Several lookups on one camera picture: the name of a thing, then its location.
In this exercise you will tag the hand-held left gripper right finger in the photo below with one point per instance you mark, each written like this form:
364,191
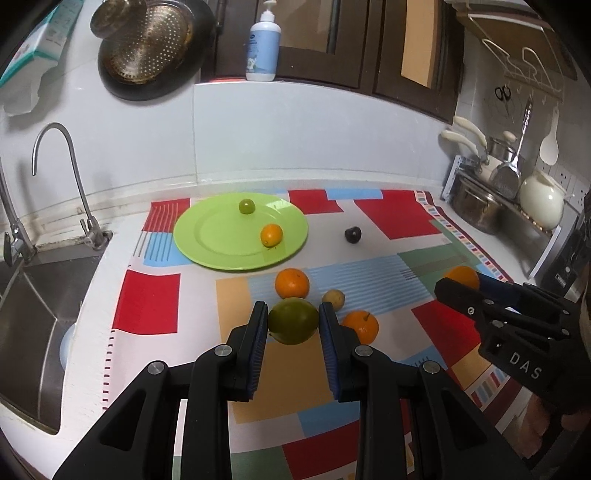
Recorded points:
329,350

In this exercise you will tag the white wall outlet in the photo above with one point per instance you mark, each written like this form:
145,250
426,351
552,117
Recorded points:
575,182

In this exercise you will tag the brass perforated colander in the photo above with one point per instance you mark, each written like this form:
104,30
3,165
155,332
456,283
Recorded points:
147,50

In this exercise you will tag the white rice spoon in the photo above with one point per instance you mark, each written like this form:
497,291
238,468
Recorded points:
549,147

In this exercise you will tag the small yellowish brown fruit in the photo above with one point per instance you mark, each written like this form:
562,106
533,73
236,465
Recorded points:
334,299

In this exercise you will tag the white pump lotion bottle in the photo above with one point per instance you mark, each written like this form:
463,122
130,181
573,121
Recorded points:
263,46

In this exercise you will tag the wooden cutting board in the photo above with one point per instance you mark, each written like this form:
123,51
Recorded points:
517,27

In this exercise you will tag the steel slotted spatula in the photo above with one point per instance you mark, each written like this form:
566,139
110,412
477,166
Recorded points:
505,177

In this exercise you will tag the person's right hand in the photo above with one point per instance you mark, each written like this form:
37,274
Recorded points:
538,417

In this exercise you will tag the stainless steel sink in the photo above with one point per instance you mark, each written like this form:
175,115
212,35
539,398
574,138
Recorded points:
32,323

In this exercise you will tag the green round plate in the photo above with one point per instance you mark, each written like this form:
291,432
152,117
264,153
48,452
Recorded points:
221,235

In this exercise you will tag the white ceramic jar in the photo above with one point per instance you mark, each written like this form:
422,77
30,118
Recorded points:
541,201

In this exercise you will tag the white dish rack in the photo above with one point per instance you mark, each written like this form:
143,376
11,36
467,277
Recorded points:
540,251

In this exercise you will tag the thick chrome faucet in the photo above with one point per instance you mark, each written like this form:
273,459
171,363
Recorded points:
14,240

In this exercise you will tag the black appliance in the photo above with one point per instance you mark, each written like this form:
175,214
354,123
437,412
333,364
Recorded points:
568,263

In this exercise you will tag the small orange kumquat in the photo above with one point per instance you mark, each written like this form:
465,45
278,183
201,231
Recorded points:
271,235

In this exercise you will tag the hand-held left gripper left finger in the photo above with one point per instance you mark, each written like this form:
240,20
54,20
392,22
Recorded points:
258,344

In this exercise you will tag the dark purple plum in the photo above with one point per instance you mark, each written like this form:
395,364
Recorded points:
353,234

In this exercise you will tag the small brass strainer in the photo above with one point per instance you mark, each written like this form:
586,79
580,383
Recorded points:
117,16

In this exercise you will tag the teal and white tissue pack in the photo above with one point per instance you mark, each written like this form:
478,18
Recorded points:
41,41

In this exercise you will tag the small steel lidded pot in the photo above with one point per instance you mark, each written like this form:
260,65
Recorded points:
501,147

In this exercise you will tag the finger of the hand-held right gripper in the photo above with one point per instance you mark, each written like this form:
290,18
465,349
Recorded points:
501,288
461,297

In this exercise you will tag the dark wooden window frame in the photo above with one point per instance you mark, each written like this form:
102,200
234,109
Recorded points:
351,69

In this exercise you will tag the large steel pot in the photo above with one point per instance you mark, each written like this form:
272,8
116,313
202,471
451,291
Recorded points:
475,205

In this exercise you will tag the orange with stem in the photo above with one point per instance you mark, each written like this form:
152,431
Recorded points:
362,327

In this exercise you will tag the colourful patterned table mat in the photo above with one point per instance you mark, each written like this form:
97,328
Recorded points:
415,221

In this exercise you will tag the small green fruit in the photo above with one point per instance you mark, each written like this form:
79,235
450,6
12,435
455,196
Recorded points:
246,206

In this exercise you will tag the thin gooseneck faucet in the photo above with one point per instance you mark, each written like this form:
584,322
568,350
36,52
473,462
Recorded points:
94,233

